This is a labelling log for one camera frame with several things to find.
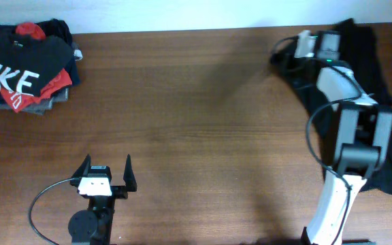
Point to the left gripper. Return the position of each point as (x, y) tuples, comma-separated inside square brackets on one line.
[(120, 191)]

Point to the black Sydrogen t-shirt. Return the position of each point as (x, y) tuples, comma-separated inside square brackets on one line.
[(358, 49)]

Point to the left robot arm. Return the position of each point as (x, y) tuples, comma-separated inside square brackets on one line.
[(94, 224)]

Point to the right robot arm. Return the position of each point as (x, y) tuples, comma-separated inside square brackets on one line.
[(356, 142)]

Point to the grey folded t-shirt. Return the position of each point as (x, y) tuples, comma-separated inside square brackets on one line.
[(61, 95)]

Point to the red folded t-shirt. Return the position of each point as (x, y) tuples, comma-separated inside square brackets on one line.
[(19, 101)]

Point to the navy folded t-shirt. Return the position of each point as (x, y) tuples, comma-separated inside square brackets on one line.
[(57, 28)]

